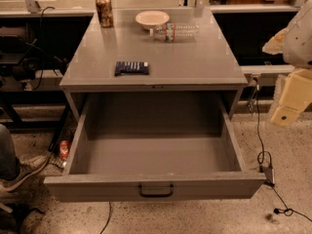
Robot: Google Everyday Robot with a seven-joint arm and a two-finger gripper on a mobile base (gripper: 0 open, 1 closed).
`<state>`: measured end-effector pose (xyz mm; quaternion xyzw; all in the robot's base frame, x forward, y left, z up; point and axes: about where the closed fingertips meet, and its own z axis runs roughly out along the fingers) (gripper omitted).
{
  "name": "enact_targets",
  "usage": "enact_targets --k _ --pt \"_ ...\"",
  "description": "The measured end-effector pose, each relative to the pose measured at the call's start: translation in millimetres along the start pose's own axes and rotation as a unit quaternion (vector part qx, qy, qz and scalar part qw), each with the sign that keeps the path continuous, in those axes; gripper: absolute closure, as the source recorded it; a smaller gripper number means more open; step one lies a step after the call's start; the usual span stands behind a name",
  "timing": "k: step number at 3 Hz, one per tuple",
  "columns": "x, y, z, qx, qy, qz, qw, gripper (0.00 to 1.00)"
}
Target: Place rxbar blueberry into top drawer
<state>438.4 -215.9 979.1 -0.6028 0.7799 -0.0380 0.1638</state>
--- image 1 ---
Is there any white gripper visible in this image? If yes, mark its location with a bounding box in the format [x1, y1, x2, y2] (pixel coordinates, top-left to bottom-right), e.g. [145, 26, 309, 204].
[262, 28, 312, 127]

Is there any dark blue rxbar wrapper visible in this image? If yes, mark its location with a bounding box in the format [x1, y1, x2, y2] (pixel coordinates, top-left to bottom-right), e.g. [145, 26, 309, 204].
[115, 61, 149, 76]

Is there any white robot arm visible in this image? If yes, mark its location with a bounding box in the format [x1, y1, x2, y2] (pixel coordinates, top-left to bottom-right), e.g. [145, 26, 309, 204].
[262, 0, 312, 127]

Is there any open grey top drawer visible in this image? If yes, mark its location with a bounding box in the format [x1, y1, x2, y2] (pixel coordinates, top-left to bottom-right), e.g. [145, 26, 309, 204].
[45, 92, 265, 202]

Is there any clear plastic water bottle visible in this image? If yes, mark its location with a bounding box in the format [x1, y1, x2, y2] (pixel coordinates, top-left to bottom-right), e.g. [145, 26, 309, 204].
[149, 22, 199, 42]

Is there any grey metal cabinet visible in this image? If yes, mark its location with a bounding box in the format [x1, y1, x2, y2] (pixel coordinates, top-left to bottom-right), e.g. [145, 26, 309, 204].
[60, 8, 247, 118]

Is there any white ceramic bowl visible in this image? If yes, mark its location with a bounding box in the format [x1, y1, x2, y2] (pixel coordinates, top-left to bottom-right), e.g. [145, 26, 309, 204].
[136, 11, 170, 30]

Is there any brown soda can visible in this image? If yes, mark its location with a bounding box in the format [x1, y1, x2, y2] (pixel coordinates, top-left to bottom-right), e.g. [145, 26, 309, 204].
[96, 0, 114, 27]

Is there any red can on floor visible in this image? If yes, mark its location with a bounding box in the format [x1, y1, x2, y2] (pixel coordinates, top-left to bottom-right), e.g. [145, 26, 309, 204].
[59, 140, 70, 160]

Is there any dark machinery on left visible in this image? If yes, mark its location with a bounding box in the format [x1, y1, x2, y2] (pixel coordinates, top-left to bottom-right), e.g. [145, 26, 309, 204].
[0, 23, 67, 81]

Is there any grey sneaker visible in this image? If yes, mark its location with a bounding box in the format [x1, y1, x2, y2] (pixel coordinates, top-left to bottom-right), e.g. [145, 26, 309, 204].
[0, 155, 48, 192]

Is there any blue jeans leg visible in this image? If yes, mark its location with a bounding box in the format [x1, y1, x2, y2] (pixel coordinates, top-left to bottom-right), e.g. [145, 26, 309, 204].
[0, 125, 20, 181]

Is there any black drawer handle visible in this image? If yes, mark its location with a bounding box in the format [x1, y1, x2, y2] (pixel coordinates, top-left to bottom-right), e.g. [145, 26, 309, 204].
[137, 184, 174, 198]

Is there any black floor cable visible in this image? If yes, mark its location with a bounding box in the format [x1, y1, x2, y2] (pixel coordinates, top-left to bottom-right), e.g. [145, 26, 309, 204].
[98, 202, 113, 234]

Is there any black cable on left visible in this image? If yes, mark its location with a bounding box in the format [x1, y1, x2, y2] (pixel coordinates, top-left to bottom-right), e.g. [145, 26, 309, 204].
[30, 6, 57, 92]

